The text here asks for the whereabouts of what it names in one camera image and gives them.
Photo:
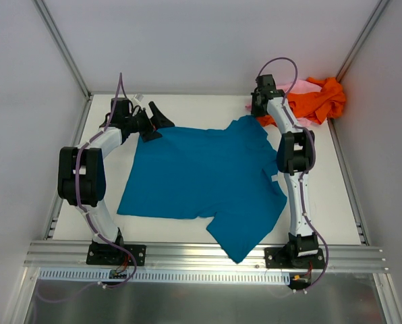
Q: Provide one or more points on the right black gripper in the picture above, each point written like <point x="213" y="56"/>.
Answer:
<point x="255" y="102"/>

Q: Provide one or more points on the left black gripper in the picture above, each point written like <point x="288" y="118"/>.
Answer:
<point x="146" y="121"/>

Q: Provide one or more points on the teal blue t shirt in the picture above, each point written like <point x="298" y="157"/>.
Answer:
<point x="229" y="176"/>

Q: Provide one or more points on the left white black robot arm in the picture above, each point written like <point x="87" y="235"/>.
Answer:
<point x="82" y="179"/>

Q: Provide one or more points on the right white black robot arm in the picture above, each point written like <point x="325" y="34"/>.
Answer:
<point x="295" y="158"/>

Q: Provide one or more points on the pink t shirt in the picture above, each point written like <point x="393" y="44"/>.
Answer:
<point x="301" y="87"/>

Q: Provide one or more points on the orange t shirt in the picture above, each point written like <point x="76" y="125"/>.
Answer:
<point x="314" y="106"/>

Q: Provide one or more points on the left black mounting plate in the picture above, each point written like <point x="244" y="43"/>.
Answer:
<point x="106" y="255"/>

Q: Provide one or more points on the black mounting plate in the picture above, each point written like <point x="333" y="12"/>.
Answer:
<point x="281" y="258"/>
<point x="106" y="255"/>

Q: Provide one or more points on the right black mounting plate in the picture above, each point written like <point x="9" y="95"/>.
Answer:
<point x="281" y="258"/>

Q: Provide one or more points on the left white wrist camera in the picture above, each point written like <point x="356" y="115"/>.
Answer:
<point x="137" y="99"/>

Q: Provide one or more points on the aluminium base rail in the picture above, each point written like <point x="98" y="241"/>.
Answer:
<point x="204" y="257"/>

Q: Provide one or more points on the right aluminium corner post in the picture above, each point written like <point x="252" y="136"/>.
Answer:
<point x="362" y="37"/>

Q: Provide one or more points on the aluminium corner post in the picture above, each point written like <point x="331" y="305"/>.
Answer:
<point x="50" y="24"/>
<point x="362" y="37"/>

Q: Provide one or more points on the left aluminium corner post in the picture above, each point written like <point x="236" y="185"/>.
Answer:
<point x="50" y="24"/>

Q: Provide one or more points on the white slotted cable duct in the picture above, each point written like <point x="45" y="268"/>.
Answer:
<point x="163" y="276"/>

